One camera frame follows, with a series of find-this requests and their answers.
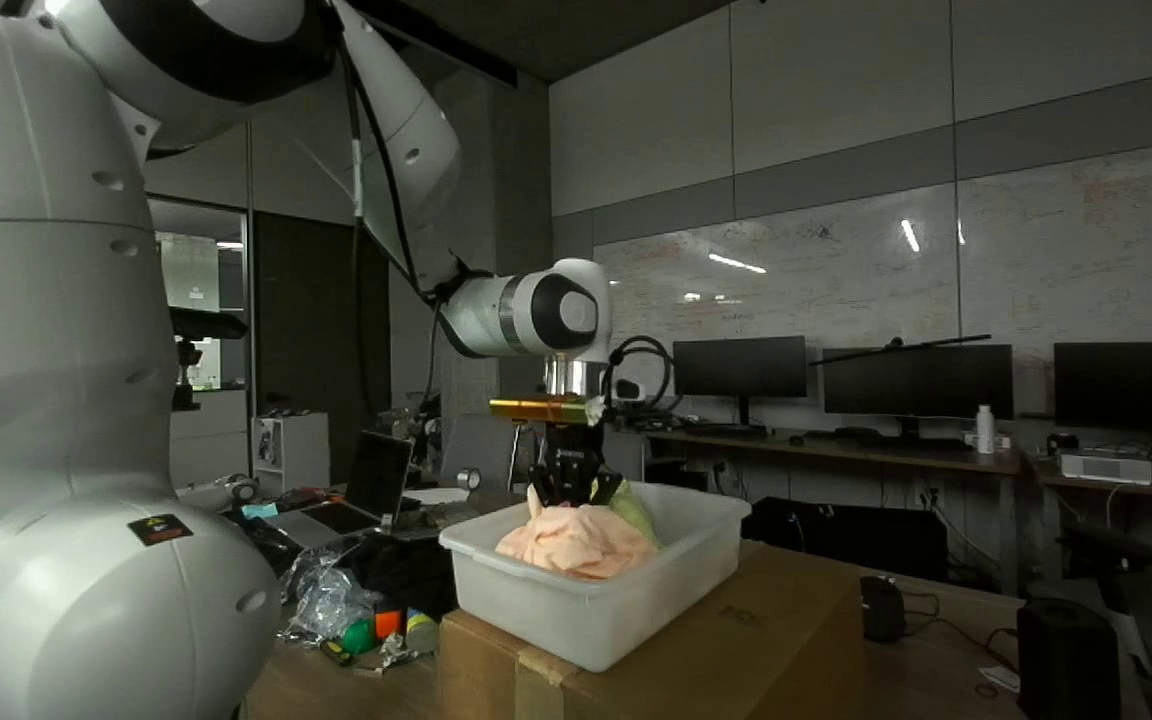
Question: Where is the pink peach cloth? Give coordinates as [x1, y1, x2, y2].
[495, 496, 661, 581]

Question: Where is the black monitor left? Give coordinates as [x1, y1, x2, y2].
[672, 334, 807, 395]

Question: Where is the open laptop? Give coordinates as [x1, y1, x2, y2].
[273, 431, 411, 548]

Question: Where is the green toy block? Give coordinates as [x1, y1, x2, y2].
[323, 621, 374, 665]

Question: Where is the black monitor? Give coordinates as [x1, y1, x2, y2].
[1051, 342, 1152, 431]
[819, 342, 1011, 416]
[672, 334, 807, 395]

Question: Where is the crumpled clear plastic bag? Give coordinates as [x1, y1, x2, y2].
[282, 563, 379, 640]

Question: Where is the white plastic bin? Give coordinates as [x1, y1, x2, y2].
[437, 479, 755, 675]

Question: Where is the black monitor middle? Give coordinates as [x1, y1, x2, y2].
[819, 342, 1011, 416]

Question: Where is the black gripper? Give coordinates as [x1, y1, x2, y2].
[513, 395, 618, 504]

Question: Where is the black fabric bag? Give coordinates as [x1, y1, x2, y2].
[344, 537, 454, 621]

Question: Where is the white plastic bottle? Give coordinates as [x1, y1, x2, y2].
[973, 403, 996, 456]

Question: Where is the black monitor right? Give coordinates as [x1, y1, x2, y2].
[1051, 342, 1152, 431]

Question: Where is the white projector box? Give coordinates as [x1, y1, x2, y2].
[1059, 453, 1152, 489]

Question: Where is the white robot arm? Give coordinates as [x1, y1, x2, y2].
[0, 0, 460, 720]

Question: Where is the yellow green cloth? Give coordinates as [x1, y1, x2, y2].
[612, 479, 661, 548]

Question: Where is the black cylindrical speaker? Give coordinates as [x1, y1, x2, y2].
[1017, 597, 1125, 720]

